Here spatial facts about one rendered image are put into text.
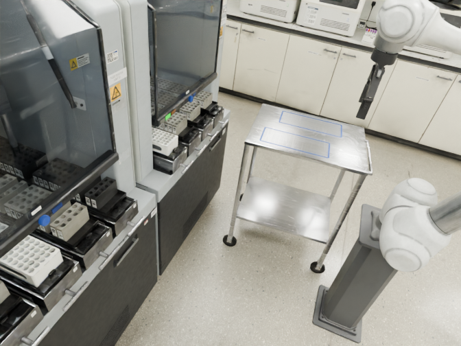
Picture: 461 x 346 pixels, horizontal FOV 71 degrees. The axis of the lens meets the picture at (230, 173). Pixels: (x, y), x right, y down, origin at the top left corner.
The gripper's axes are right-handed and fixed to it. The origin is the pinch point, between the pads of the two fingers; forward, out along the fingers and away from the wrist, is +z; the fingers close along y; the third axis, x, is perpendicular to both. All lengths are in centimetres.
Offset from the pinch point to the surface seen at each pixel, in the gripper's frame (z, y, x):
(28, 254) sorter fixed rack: 33, -81, 76
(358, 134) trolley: 38, 55, -9
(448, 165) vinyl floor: 120, 206, -118
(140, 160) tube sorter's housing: 35, -27, 75
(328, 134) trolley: 38, 44, 6
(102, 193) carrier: 32, -52, 74
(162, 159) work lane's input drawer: 40, -17, 71
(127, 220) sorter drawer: 44, -50, 66
